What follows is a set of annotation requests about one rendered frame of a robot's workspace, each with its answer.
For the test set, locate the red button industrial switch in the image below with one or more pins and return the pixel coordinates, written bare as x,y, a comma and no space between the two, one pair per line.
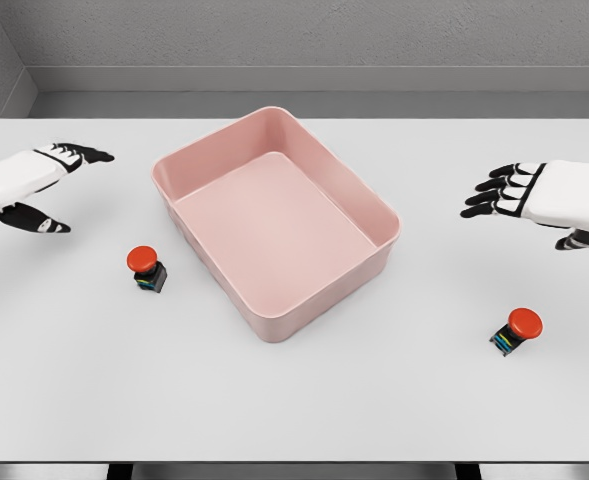
145,267
518,328

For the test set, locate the pink plastic basket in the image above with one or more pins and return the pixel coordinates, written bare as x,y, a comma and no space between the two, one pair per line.
276,220

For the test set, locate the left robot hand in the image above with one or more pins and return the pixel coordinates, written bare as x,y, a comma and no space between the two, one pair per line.
29,170

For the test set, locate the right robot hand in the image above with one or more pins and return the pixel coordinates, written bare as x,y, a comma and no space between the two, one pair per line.
569,192

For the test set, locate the white table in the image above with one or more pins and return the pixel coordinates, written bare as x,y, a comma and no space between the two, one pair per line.
294,390

